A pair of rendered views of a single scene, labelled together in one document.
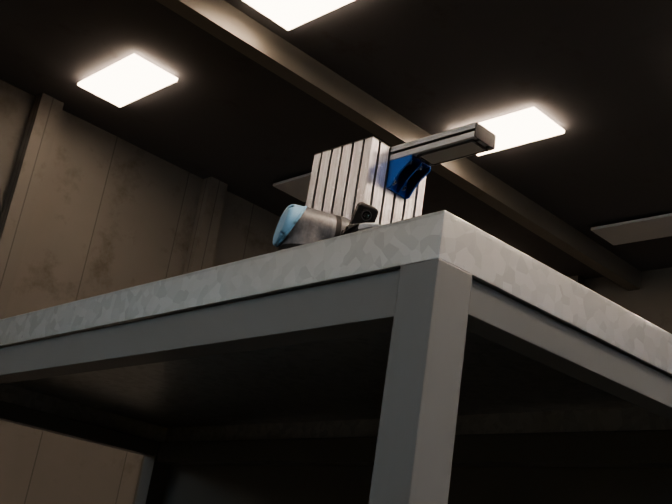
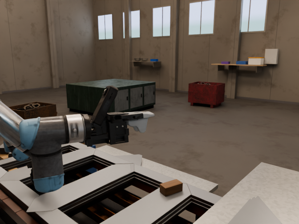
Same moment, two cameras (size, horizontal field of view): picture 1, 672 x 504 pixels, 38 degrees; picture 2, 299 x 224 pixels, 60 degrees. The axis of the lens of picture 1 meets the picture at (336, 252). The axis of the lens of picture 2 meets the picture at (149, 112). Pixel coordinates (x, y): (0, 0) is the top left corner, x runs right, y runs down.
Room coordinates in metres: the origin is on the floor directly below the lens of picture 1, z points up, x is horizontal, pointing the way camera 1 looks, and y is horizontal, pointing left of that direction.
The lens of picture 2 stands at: (1.89, 0.68, 1.63)
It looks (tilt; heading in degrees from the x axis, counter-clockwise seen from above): 13 degrees down; 261
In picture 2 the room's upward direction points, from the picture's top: straight up
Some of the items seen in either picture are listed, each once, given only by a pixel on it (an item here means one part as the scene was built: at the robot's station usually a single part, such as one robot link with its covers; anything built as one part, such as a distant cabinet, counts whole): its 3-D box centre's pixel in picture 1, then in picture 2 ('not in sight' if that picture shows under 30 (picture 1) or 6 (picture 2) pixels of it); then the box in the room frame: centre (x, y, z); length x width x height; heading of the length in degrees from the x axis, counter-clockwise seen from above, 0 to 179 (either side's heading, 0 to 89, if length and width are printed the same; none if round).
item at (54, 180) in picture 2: not in sight; (47, 166); (2.06, -0.01, 1.34); 0.11 x 0.08 x 0.11; 106
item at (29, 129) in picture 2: not in sight; (44, 133); (2.06, 0.01, 1.43); 0.11 x 0.08 x 0.09; 16
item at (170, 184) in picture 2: not in sight; (171, 187); (1.56, -0.63, 0.89); 0.12 x 0.06 x 0.05; 22
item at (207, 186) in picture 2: not in sight; (141, 167); (1.65, -1.25, 0.74); 1.20 x 0.26 x 0.03; 130
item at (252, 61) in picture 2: not in sight; (256, 61); (-3.04, -7.52, 1.40); 0.43 x 0.35 x 0.24; 132
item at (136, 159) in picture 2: not in sight; (128, 158); (1.74, -1.36, 0.77); 0.45 x 0.20 x 0.04; 130
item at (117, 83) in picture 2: not in sight; (112, 96); (1.77, -7.05, 0.40); 1.97 x 1.80 x 0.80; 44
